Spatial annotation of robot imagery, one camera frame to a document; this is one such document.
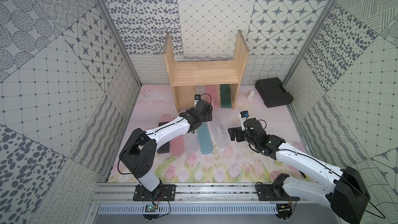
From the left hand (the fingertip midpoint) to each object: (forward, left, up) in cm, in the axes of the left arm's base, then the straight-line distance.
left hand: (202, 109), depth 89 cm
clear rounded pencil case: (-15, +7, -15) cm, 22 cm away
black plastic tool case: (+24, -51, -10) cm, 57 cm away
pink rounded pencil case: (-17, +14, -14) cm, 26 cm away
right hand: (-11, -19, -3) cm, 23 cm away
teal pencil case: (-11, -2, -16) cm, 20 cm away
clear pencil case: (-4, -11, -13) cm, 18 cm away
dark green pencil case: (+16, -15, -6) cm, 23 cm away
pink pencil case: (+19, -6, -8) cm, 22 cm away
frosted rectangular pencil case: (+21, +3, -5) cm, 22 cm away
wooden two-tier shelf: (+14, +10, +13) cm, 22 cm away
